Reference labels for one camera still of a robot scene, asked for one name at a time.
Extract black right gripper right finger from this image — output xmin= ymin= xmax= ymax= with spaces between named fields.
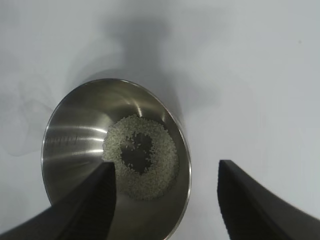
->
xmin=217 ymin=159 xmax=320 ymax=240

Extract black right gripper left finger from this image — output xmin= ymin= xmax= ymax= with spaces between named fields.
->
xmin=0 ymin=161 xmax=118 ymax=240

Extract stainless steel mixing bowl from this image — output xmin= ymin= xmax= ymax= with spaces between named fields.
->
xmin=39 ymin=77 xmax=193 ymax=240

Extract white rice grains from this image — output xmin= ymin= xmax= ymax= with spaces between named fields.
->
xmin=102 ymin=113 xmax=181 ymax=201

